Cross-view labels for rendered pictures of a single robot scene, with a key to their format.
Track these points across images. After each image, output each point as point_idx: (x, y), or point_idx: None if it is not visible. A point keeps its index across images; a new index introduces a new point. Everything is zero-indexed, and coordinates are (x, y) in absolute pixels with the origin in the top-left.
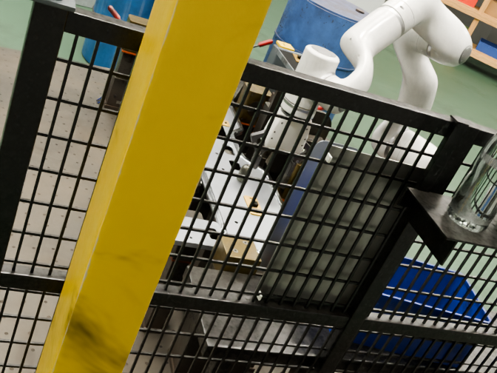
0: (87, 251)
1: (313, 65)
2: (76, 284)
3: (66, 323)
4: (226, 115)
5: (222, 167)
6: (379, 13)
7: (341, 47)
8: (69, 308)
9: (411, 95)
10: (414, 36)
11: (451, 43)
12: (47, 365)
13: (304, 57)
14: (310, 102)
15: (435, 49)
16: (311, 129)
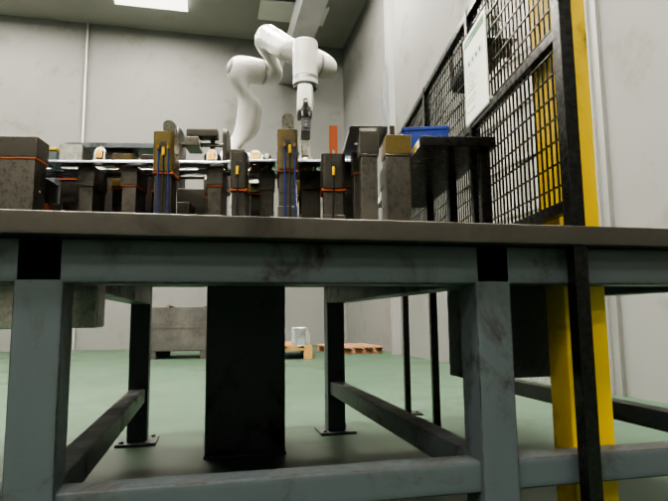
0: (578, 0)
1: (315, 46)
2: (579, 21)
3: (584, 44)
4: (144, 171)
5: (251, 164)
6: (282, 32)
7: (284, 51)
8: (583, 36)
9: (256, 112)
10: (254, 68)
11: (280, 65)
12: (579, 85)
13: (306, 42)
14: (318, 73)
15: (277, 69)
16: (229, 148)
